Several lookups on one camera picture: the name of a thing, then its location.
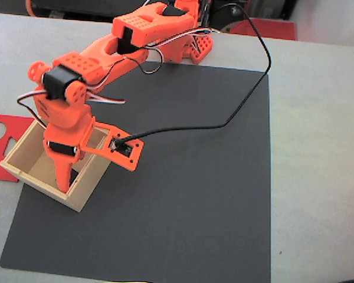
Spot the open wooden box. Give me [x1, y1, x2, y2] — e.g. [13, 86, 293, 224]
[0, 119, 114, 213]

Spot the red paper sheet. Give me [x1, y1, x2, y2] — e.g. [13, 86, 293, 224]
[0, 113, 35, 183]

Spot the dark grey mat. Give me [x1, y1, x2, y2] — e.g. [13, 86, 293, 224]
[0, 60, 271, 283]

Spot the red flat object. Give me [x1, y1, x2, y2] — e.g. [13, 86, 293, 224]
[230, 18, 297, 41]

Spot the white servo wire bundle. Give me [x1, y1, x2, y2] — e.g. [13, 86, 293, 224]
[17, 88, 126, 128]
[100, 27, 222, 89]

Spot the black camera cable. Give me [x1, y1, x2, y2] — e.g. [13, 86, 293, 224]
[114, 2, 272, 152]

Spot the orange camera mount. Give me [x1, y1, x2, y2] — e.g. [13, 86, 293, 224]
[79, 122, 145, 172]

